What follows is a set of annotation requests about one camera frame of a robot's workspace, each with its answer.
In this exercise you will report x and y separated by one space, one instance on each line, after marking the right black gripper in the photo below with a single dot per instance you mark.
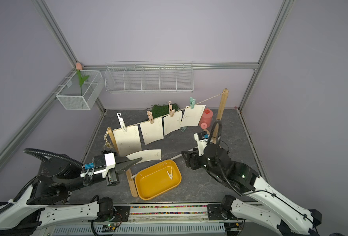
192 157

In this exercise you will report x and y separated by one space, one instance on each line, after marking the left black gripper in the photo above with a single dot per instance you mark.
121 162

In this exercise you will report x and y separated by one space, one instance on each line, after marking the white clothespin end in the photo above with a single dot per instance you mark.
121 122
170 173

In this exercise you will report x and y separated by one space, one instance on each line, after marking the postcard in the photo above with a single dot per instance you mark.
172 123
152 132
191 117
146 155
128 142

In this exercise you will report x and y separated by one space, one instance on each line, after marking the beige clothespin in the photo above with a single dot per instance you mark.
171 110
150 117

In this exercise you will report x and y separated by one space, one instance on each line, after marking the teal clothespin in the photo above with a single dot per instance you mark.
192 102

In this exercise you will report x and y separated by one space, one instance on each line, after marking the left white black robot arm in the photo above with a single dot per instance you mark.
40 203

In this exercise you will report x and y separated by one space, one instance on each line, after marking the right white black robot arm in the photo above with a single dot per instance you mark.
279 214

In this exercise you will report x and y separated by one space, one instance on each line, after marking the yellow plastic tray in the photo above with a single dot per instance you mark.
154 180

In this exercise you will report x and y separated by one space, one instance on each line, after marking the pink watering can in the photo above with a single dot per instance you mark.
206 119

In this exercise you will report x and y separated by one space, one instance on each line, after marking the green artificial grass patch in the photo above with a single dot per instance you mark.
159 110

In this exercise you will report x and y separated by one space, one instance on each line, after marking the wooden clothesline stand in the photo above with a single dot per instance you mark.
110 139

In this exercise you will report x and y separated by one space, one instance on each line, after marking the small white mesh basket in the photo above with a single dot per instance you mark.
69 95

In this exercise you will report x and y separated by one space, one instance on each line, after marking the pink artificial tulip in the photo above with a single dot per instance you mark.
81 79

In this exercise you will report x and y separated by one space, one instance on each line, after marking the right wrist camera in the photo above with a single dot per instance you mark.
201 139

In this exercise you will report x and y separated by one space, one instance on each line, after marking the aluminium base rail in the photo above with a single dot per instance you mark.
174 219

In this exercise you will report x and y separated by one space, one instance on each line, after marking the long white wire basket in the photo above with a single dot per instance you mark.
149 76

